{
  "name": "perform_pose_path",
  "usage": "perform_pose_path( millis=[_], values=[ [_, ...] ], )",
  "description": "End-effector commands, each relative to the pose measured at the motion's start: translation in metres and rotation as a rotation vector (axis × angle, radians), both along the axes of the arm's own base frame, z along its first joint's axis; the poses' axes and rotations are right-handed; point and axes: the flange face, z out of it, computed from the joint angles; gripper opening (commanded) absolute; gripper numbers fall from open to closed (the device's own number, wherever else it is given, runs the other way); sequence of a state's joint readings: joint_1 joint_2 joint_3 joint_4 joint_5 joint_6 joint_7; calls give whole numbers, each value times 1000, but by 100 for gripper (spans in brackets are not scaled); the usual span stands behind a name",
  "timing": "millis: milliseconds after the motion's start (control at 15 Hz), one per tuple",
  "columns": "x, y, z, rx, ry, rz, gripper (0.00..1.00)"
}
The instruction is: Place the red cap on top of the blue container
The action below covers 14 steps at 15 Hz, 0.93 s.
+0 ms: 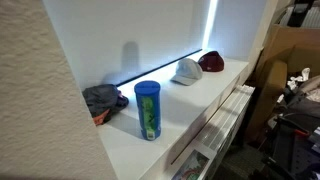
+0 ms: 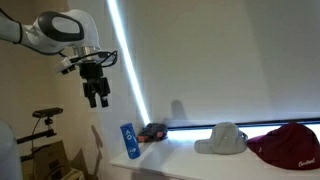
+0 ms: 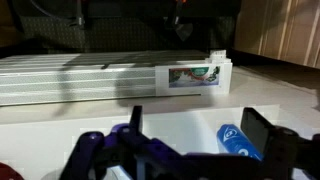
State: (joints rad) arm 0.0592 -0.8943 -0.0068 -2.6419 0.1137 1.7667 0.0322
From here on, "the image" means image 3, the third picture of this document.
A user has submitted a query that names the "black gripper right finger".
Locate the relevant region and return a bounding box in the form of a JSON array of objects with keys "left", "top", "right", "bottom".
[{"left": 240, "top": 107, "right": 320, "bottom": 180}]

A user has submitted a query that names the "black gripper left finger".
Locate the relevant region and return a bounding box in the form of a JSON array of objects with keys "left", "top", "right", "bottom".
[{"left": 61, "top": 105, "right": 158, "bottom": 180}]

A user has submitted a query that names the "dark red baseball cap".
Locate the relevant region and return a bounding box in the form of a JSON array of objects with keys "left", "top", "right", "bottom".
[{"left": 0, "top": 162, "right": 24, "bottom": 180}]

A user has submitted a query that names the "blue tennis ball container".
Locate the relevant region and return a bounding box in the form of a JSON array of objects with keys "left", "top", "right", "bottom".
[{"left": 216, "top": 124, "right": 264, "bottom": 163}]

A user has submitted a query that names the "light wooden cabinet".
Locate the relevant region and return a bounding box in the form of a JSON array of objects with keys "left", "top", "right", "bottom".
[{"left": 233, "top": 0, "right": 320, "bottom": 69}]

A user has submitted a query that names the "orange handled clamp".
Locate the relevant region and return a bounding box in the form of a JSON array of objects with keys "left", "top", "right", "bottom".
[{"left": 164, "top": 0, "right": 194, "bottom": 42}]

